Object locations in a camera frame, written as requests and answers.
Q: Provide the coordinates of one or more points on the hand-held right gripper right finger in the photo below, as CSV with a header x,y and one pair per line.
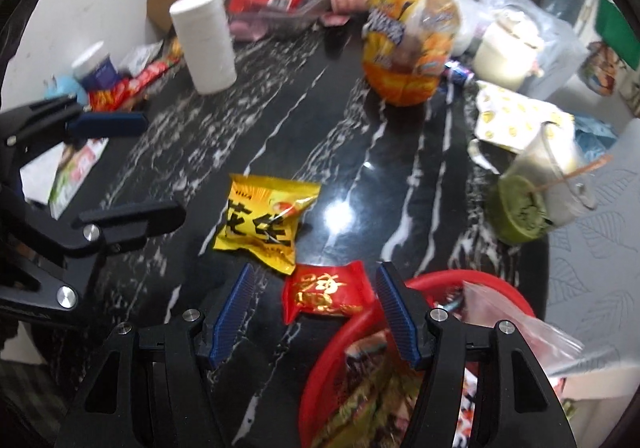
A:
x,y
395,315

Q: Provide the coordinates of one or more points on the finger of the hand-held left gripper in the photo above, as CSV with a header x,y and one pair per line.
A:
x,y
110,123
140,219

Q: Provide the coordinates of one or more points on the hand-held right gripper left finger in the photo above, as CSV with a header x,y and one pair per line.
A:
x,y
232,315

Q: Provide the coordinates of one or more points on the red gold candy packet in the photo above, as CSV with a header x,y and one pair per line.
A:
x,y
325,295

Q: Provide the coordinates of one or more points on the yellow peanut snack packet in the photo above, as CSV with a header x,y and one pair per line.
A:
x,y
260,228

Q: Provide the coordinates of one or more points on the red plastic basket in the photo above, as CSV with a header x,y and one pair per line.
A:
x,y
325,378

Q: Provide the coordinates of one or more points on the green brown snack packet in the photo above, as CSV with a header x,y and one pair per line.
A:
x,y
370,408

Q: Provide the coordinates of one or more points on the clear zip bag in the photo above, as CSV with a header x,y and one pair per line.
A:
x,y
505,328

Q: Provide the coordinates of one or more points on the blue jar with white lid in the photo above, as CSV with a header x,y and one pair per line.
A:
x,y
97,70

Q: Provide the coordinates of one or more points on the light blue round gadget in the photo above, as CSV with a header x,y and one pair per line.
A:
x,y
62,87

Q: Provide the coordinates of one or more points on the green white packet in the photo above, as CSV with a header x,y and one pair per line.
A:
x,y
75,172

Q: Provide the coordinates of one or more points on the long red snack packet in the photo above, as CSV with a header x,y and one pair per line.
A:
x,y
150,72

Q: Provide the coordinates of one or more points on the crumpled white packet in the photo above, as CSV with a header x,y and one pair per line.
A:
x,y
140,57

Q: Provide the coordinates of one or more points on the white paper sheet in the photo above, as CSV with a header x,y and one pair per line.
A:
x,y
37,172

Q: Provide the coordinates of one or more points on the white toilet paper roll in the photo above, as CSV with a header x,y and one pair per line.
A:
x,y
205,47

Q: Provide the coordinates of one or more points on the glass mug with green drink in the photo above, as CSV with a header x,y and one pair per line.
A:
x,y
530,208

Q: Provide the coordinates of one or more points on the clear plastic food container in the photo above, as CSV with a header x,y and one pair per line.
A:
x,y
280,22

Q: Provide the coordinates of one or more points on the grey leaf-pattern cushion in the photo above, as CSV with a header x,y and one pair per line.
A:
x,y
595,268

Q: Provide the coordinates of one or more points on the yellow print paper wrapper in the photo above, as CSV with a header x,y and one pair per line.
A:
x,y
515,120

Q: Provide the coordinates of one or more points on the stirring stick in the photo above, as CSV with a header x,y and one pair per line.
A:
x,y
585,169

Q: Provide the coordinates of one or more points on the small blue can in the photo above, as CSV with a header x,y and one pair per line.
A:
x,y
460,73

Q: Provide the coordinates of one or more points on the iced tea bottle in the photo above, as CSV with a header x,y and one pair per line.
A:
x,y
405,57

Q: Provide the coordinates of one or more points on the blue cloth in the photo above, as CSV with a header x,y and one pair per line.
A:
x,y
595,132

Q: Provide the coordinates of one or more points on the white lidded jar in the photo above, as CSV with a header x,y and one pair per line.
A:
x,y
502,57

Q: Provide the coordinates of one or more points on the colourful patterned bag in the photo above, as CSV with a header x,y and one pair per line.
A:
x,y
602,70

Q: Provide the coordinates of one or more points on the clear plastic bags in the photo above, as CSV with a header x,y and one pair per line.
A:
x,y
550,32

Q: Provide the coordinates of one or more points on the green tote bag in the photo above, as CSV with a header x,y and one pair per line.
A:
x,y
620,22

